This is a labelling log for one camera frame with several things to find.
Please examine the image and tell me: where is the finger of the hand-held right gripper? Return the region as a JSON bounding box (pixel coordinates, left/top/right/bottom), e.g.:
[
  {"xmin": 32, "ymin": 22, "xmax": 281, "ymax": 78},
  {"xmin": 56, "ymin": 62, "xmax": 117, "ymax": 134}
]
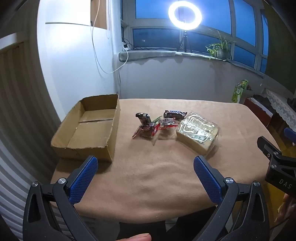
[
  {"xmin": 257, "ymin": 136, "xmax": 281, "ymax": 163},
  {"xmin": 284, "ymin": 128, "xmax": 296, "ymax": 146}
]

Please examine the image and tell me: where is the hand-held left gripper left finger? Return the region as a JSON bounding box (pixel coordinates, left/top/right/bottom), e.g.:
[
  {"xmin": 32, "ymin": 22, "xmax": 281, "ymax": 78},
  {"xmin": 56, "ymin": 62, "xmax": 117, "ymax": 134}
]
[{"xmin": 23, "ymin": 156, "xmax": 99, "ymax": 241}]

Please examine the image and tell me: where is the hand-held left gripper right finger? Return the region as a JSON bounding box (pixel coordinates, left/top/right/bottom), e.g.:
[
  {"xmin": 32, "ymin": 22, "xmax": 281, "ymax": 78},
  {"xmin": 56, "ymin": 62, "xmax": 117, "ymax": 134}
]
[{"xmin": 193, "ymin": 155, "xmax": 270, "ymax": 241}]

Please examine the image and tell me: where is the bread loaf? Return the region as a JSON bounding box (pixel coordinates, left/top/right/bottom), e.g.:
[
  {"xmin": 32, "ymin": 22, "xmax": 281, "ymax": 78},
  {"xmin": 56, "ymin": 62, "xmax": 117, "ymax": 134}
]
[{"xmin": 176, "ymin": 112, "xmax": 220, "ymax": 156}]

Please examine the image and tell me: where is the cardboard box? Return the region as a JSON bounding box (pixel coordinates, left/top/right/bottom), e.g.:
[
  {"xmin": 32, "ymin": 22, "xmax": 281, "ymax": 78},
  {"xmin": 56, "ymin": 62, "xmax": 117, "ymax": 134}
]
[{"xmin": 50, "ymin": 93, "xmax": 121, "ymax": 163}]

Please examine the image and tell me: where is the red and blue snack packet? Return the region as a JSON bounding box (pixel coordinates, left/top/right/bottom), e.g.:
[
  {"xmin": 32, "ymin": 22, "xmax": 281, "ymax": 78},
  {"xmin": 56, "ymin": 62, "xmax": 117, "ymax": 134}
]
[{"xmin": 157, "ymin": 117, "xmax": 179, "ymax": 131}]

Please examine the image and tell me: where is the brown chocolate bar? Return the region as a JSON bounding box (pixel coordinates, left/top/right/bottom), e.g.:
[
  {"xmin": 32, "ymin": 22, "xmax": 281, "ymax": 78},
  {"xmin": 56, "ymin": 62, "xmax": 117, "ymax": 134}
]
[{"xmin": 163, "ymin": 110, "xmax": 187, "ymax": 119}]

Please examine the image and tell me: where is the clear bag with red zip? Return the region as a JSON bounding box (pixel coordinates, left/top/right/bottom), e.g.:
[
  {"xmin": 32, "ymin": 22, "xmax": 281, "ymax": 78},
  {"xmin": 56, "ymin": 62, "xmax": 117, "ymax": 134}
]
[{"xmin": 132, "ymin": 122, "xmax": 160, "ymax": 140}]

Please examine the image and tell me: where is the dark candy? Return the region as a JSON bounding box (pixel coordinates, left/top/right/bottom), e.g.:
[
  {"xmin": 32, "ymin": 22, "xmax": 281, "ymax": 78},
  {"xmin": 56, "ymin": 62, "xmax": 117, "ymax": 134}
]
[{"xmin": 135, "ymin": 112, "xmax": 152, "ymax": 125}]

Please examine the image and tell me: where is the person's right hand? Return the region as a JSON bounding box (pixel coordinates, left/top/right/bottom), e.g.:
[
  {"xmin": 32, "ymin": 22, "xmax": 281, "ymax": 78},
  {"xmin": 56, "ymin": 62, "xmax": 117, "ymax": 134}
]
[{"xmin": 276, "ymin": 193, "xmax": 296, "ymax": 223}]

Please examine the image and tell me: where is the person's left hand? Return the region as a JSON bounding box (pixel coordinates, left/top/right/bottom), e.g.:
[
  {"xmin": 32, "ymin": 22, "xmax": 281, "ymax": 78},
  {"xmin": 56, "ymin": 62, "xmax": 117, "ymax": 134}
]
[{"xmin": 117, "ymin": 233, "xmax": 152, "ymax": 241}]

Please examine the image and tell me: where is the white lace cloth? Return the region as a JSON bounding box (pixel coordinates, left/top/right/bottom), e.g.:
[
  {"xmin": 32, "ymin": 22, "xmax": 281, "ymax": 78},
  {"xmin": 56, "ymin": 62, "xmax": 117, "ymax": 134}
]
[{"xmin": 264, "ymin": 88, "xmax": 296, "ymax": 131}]

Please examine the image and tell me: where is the green printed carton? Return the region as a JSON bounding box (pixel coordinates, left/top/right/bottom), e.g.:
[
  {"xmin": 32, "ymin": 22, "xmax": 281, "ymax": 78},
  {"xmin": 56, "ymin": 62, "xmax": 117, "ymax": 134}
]
[{"xmin": 231, "ymin": 79, "xmax": 249, "ymax": 103}]

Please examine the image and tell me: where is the person's dark clothing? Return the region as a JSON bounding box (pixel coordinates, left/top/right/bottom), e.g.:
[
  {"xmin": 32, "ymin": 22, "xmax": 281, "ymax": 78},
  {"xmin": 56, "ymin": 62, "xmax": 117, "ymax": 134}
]
[{"xmin": 117, "ymin": 206, "xmax": 220, "ymax": 241}]

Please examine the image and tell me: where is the ribbed grey panel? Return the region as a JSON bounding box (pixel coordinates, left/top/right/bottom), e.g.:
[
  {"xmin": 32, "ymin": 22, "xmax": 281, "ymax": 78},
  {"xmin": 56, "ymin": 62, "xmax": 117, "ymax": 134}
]
[{"xmin": 0, "ymin": 42, "xmax": 63, "ymax": 232}]

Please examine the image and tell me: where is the potted green plant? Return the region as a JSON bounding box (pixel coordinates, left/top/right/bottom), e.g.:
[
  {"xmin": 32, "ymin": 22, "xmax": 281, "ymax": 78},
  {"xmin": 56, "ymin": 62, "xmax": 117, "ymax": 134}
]
[{"xmin": 205, "ymin": 30, "xmax": 236, "ymax": 61}]

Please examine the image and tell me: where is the white cabinet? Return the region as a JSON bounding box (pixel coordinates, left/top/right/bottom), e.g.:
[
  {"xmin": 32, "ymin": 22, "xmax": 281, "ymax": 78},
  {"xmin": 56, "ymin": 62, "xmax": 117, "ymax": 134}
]
[{"xmin": 37, "ymin": 0, "xmax": 123, "ymax": 121}]

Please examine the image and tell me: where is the black tripod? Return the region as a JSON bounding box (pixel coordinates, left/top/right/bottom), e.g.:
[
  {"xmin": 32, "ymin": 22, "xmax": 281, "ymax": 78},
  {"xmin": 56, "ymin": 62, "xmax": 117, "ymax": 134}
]
[{"xmin": 177, "ymin": 30, "xmax": 193, "ymax": 53}]

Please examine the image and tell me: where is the grey window sill cover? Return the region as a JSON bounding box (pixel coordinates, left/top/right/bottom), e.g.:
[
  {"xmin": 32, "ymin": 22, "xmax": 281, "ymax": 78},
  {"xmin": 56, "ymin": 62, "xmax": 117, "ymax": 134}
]
[{"xmin": 118, "ymin": 50, "xmax": 232, "ymax": 62}]

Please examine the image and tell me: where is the window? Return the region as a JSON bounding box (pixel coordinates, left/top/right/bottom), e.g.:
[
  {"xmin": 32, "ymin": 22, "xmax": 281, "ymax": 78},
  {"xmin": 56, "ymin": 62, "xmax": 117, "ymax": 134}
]
[{"xmin": 120, "ymin": 0, "xmax": 271, "ymax": 75}]

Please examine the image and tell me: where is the brown board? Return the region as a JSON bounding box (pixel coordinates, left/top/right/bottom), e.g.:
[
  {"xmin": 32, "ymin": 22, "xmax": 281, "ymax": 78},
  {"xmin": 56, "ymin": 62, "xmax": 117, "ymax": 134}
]
[{"xmin": 90, "ymin": 0, "xmax": 108, "ymax": 29}]

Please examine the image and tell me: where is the white cable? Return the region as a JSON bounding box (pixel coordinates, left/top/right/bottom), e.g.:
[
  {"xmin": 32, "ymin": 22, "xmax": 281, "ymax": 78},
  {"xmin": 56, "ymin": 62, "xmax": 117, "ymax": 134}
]
[{"xmin": 91, "ymin": 0, "xmax": 129, "ymax": 74}]

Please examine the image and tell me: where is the white ring light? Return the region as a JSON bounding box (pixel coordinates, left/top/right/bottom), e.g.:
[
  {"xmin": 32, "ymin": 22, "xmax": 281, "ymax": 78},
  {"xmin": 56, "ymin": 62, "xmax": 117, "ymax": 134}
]
[{"xmin": 168, "ymin": 1, "xmax": 203, "ymax": 30}]

